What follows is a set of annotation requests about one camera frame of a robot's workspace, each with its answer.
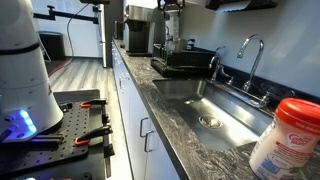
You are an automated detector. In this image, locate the black stereo camera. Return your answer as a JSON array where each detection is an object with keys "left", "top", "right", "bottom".
[{"left": 79, "top": 0, "right": 111, "bottom": 5}]

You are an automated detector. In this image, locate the red-capped white creamer bottle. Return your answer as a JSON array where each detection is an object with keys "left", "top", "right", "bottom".
[{"left": 249, "top": 97, "right": 320, "bottom": 180}]

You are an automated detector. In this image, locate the chrome gooseneck faucet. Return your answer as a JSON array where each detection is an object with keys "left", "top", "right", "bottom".
[{"left": 236, "top": 33, "right": 266, "bottom": 93}]

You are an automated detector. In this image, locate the black camera cable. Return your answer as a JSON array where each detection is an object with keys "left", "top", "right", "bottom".
[{"left": 65, "top": 3, "right": 91, "bottom": 59}]

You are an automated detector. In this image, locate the steel black coffee machine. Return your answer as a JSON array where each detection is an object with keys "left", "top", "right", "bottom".
[{"left": 123, "top": 4, "right": 156, "bottom": 57}]

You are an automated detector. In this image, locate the black dish rack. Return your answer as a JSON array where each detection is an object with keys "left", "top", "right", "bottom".
[{"left": 149, "top": 43, "right": 218, "bottom": 79}]

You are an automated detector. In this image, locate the small chrome faucet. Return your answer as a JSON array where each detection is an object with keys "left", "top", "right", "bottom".
[{"left": 209, "top": 45, "right": 227, "bottom": 84}]

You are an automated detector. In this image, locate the black perforated breadboard plate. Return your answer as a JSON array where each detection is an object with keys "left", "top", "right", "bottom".
[{"left": 0, "top": 99, "right": 111, "bottom": 178}]

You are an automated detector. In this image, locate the chrome faucet lever handle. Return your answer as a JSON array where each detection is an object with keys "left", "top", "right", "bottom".
[
  {"left": 251, "top": 88, "right": 296, "bottom": 109},
  {"left": 218, "top": 64, "right": 235, "bottom": 86}
]

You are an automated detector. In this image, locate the white sugar canister black label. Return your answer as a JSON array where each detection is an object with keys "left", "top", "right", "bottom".
[{"left": 165, "top": 10, "right": 180, "bottom": 42}]

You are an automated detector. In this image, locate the metal cabinet handle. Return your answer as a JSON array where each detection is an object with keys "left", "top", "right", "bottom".
[
  {"left": 143, "top": 129, "right": 156, "bottom": 154},
  {"left": 139, "top": 116, "right": 150, "bottom": 139},
  {"left": 118, "top": 72, "right": 130, "bottom": 91}
]

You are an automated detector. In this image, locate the black bin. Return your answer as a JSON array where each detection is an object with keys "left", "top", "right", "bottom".
[{"left": 39, "top": 31, "right": 66, "bottom": 62}]

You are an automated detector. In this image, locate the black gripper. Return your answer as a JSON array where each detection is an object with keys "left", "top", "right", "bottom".
[{"left": 157, "top": 0, "right": 186, "bottom": 15}]

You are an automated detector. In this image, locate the black orange bar clamp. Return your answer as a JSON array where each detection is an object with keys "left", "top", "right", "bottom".
[
  {"left": 73, "top": 124, "right": 116, "bottom": 178},
  {"left": 79, "top": 98, "right": 111, "bottom": 124}
]

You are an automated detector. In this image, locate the small black appliance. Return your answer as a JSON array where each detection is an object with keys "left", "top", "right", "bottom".
[{"left": 114, "top": 20, "right": 125, "bottom": 41}]

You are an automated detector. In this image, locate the paper towel dispenser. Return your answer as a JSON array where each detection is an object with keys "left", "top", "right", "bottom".
[{"left": 204, "top": 0, "right": 279, "bottom": 14}]

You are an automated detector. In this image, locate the white paper towel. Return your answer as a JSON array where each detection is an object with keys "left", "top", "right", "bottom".
[{"left": 214, "top": 0, "right": 252, "bottom": 14}]

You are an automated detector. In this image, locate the stainless steel sink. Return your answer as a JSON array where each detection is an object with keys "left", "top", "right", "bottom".
[{"left": 152, "top": 78, "right": 278, "bottom": 153}]

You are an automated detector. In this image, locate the round sink drain strainer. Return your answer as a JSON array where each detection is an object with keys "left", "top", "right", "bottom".
[{"left": 198, "top": 114, "right": 223, "bottom": 130}]

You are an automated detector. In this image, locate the white base cabinet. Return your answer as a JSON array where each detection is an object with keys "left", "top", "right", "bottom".
[{"left": 111, "top": 41, "right": 181, "bottom": 180}]

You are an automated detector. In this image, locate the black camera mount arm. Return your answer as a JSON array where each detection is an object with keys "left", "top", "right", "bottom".
[{"left": 33, "top": 4, "right": 101, "bottom": 25}]

